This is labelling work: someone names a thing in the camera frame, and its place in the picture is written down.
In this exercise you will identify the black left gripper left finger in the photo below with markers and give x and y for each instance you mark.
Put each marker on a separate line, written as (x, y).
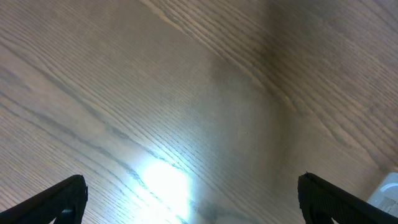
(64, 202)

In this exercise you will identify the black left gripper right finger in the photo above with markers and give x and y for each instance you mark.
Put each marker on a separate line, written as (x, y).
(324, 203)

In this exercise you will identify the clear plastic container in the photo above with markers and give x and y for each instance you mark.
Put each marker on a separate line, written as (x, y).
(385, 197)

